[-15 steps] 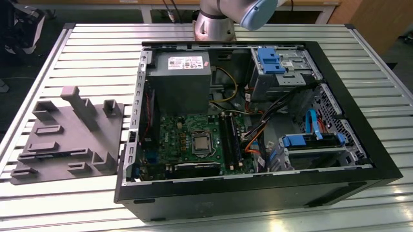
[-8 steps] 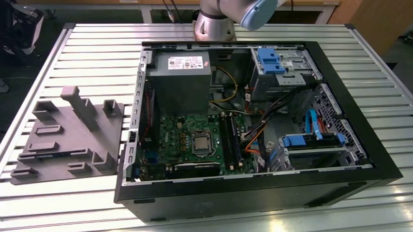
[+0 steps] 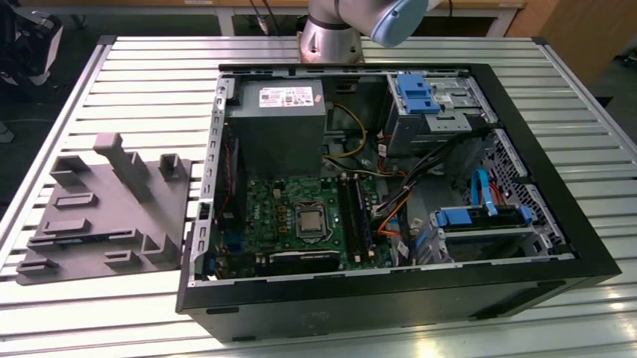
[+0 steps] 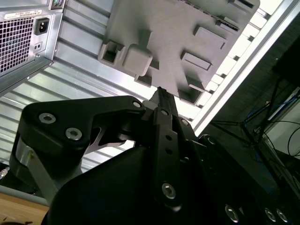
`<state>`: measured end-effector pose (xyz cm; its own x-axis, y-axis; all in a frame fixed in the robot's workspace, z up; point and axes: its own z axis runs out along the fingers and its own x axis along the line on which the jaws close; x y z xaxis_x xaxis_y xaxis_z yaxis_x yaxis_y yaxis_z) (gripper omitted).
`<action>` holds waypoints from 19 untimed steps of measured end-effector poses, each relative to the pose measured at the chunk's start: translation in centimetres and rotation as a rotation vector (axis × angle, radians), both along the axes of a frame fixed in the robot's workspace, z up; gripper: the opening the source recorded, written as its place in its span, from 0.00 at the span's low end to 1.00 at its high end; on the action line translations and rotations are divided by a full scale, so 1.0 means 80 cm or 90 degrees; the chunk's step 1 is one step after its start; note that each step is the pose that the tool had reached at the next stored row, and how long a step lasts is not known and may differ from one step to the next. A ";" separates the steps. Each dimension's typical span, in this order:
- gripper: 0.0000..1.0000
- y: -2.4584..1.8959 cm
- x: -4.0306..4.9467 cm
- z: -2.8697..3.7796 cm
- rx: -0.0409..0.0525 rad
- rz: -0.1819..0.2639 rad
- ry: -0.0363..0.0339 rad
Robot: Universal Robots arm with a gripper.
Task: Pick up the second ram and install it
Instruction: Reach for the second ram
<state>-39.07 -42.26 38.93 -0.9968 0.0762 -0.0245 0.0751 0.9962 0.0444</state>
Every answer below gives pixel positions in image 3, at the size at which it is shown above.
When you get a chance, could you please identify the wooden cabinet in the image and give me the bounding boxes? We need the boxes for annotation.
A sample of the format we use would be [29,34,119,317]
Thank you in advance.
[507,0,637,87]

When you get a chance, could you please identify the black cable bundle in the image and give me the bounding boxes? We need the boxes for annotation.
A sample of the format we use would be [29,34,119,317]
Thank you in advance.
[373,126,495,218]

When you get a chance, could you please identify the orange wire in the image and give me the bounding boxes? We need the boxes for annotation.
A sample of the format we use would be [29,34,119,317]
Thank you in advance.
[377,211,408,239]

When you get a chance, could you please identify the blue plastic drive carrier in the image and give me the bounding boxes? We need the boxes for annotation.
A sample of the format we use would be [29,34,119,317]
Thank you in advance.
[397,73,444,116]

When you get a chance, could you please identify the grey metal disk bay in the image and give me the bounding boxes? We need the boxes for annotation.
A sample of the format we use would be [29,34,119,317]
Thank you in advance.
[416,223,557,266]

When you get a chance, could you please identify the yellow wire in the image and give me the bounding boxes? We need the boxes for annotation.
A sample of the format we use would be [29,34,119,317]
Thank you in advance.
[322,103,370,162]

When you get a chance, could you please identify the grey metal drive cage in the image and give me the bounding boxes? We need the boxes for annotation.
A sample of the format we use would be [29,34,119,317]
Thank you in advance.
[385,69,500,158]

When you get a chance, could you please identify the black graphics card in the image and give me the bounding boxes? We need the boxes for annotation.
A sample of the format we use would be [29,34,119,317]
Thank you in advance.
[257,248,344,277]

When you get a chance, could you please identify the thin red wire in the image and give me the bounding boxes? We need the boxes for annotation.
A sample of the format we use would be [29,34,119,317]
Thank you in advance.
[222,143,237,198]

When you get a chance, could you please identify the grey power supply unit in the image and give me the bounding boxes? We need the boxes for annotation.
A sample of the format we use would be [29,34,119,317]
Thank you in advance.
[226,78,330,179]

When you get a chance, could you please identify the hard disk in blue carrier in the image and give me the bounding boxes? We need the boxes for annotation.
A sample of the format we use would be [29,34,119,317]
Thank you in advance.
[432,205,537,235]

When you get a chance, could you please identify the black empty RAM slot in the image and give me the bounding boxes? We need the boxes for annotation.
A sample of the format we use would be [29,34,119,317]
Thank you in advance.
[337,175,364,263]

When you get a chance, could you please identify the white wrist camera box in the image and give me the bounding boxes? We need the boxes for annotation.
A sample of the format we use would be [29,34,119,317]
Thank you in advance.
[27,10,65,87]

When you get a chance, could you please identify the green motherboard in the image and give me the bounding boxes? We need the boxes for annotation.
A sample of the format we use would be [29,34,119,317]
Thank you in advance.
[213,173,401,280]

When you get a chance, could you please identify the black RAM stick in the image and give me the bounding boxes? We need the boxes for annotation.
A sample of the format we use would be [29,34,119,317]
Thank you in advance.
[348,175,377,259]
[53,233,119,246]

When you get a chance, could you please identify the grey plastic parts rack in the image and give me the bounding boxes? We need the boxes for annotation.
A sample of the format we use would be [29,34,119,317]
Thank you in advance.
[14,132,197,287]

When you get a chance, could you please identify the metal socket cover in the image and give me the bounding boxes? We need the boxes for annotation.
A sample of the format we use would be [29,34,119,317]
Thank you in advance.
[292,200,334,244]

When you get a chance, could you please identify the blue flat data cable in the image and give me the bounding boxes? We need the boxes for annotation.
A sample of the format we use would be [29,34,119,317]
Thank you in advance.
[471,168,500,218]

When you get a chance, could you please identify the silver CPU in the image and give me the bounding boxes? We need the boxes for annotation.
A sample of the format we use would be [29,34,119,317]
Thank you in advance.
[300,211,326,231]

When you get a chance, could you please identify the black open PC case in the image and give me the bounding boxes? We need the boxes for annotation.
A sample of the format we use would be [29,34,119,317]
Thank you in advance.
[174,62,624,343]

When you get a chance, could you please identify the white-legged wooden desk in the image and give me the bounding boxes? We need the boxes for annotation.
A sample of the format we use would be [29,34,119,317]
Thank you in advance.
[69,0,529,38]

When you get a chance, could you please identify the black cable with silver plug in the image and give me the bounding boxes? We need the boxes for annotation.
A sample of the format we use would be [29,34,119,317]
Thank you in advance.
[248,0,274,37]

